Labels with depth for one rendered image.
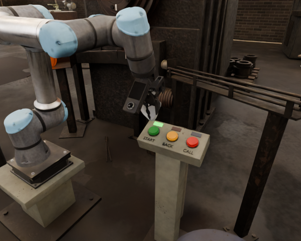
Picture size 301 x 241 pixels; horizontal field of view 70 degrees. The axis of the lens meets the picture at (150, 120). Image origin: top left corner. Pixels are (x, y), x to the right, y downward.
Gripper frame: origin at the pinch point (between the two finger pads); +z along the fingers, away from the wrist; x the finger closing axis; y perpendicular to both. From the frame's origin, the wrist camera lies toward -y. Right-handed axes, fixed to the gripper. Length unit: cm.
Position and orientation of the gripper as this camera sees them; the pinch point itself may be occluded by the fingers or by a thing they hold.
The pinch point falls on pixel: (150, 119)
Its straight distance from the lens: 74.7
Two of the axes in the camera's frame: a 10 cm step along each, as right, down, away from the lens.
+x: -8.7, -2.3, 4.3
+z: 1.7, 6.8, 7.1
